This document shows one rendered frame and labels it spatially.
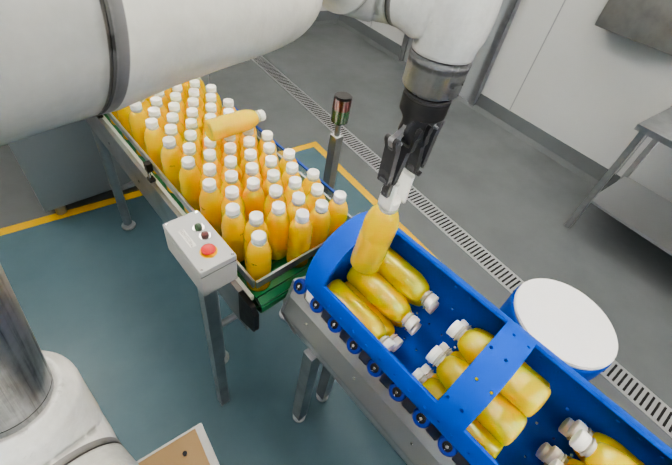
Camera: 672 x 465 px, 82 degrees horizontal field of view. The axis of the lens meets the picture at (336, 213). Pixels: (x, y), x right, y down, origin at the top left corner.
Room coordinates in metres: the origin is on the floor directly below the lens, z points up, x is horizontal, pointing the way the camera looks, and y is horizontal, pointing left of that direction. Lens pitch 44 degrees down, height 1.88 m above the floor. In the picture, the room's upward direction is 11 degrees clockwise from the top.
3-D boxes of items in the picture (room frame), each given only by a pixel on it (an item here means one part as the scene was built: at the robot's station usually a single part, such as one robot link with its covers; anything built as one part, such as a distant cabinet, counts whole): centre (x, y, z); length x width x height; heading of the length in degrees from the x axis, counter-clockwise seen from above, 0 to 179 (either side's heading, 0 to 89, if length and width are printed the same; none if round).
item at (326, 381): (0.73, -0.11, 0.31); 0.06 x 0.06 x 0.63; 50
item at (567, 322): (0.65, -0.67, 1.03); 0.28 x 0.28 x 0.01
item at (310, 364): (0.62, -0.02, 0.31); 0.06 x 0.06 x 0.63; 50
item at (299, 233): (0.78, 0.09, 1.00); 0.07 x 0.07 x 0.19
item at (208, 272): (0.63, 0.33, 1.05); 0.20 x 0.10 x 0.10; 50
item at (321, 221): (0.84, 0.05, 1.00); 0.07 x 0.07 x 0.19
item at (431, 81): (0.57, -0.10, 1.66); 0.09 x 0.09 x 0.06
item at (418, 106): (0.57, -0.10, 1.58); 0.08 x 0.07 x 0.09; 140
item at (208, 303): (0.63, 0.33, 0.50); 0.04 x 0.04 x 1.00; 50
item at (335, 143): (1.24, 0.05, 0.55); 0.04 x 0.04 x 1.10; 50
